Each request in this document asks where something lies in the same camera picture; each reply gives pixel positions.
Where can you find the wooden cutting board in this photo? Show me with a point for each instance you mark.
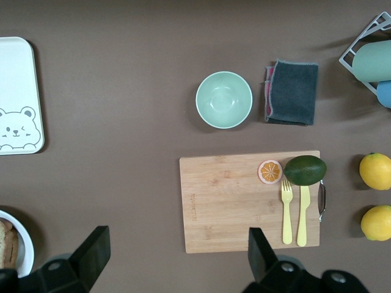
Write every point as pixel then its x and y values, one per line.
pixel 220 207

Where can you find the mint green bowl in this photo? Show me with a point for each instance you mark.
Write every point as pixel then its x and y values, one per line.
pixel 224 100

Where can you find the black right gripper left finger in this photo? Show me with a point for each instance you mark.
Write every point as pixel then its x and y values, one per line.
pixel 91 253

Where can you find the yellow lemon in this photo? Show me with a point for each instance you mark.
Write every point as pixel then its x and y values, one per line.
pixel 377 223
pixel 376 171

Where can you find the sage green cup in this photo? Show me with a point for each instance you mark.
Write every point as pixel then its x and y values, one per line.
pixel 374 61

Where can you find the yellow plastic knife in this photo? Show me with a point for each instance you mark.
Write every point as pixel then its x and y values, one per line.
pixel 303 219

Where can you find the white round plate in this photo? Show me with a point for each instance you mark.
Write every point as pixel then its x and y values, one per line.
pixel 26 244

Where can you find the cream bear print tray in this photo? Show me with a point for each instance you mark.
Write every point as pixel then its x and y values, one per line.
pixel 15 79

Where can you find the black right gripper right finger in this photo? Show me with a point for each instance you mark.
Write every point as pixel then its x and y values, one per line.
pixel 262 259

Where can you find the speckled wholegrain bread slice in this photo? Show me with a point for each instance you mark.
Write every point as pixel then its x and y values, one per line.
pixel 2 241

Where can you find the golden toast bread slice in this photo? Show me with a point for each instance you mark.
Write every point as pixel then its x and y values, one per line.
pixel 15 247

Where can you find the yellow plastic fork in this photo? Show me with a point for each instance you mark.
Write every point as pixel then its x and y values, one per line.
pixel 287 219

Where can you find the grey pink folded cloth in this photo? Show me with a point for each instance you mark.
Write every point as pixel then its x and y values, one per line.
pixel 293 94

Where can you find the blue cup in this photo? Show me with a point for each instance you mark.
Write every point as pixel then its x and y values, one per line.
pixel 385 94

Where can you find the dark green avocado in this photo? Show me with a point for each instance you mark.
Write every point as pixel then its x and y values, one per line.
pixel 305 171

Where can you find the orange fruit slice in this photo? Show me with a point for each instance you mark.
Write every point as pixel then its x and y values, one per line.
pixel 270 172

